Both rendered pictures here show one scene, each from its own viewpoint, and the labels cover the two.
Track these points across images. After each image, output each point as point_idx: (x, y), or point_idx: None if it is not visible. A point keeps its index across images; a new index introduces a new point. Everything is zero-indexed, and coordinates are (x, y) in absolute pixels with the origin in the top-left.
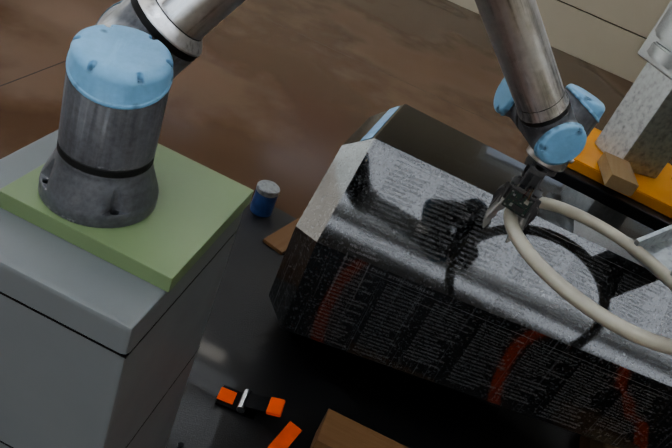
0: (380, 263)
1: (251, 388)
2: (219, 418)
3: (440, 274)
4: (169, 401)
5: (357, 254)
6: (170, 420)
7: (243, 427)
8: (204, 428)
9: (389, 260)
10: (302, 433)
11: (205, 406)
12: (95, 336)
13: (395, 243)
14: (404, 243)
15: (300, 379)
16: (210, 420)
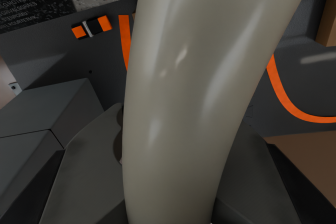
0: (44, 16)
1: (83, 11)
2: (89, 45)
3: None
4: (72, 135)
5: (14, 25)
6: (78, 104)
7: (102, 40)
8: (89, 56)
9: (46, 7)
10: (129, 16)
11: (77, 44)
12: None
13: None
14: None
15: None
16: (87, 50)
